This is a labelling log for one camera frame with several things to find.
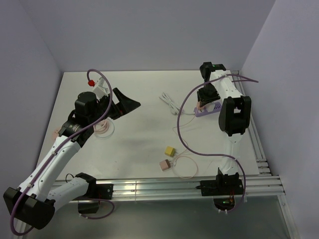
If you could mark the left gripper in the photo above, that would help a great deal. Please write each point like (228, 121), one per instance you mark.
(125, 104)

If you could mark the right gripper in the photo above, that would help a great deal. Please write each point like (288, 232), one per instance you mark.
(205, 99)

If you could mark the white 80W charger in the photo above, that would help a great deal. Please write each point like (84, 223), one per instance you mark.
(210, 107)

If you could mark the purple power strip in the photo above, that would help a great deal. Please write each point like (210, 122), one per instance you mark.
(204, 112)

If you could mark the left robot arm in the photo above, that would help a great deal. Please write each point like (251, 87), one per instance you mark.
(33, 201)

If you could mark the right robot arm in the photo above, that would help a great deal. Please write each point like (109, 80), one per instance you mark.
(234, 117)

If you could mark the yellow charger plug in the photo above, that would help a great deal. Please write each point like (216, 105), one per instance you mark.
(170, 151)

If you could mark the dusty pink charger plug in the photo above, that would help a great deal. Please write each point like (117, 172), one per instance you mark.
(165, 165)

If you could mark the pink round power socket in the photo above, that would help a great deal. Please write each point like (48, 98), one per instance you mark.
(55, 133)

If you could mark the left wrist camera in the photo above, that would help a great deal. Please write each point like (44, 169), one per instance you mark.
(99, 88)

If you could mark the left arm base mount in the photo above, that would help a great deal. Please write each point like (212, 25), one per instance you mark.
(94, 199)

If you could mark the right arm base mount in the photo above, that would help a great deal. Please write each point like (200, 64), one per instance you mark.
(230, 187)

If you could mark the aluminium front rail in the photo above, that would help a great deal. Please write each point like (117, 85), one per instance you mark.
(156, 189)

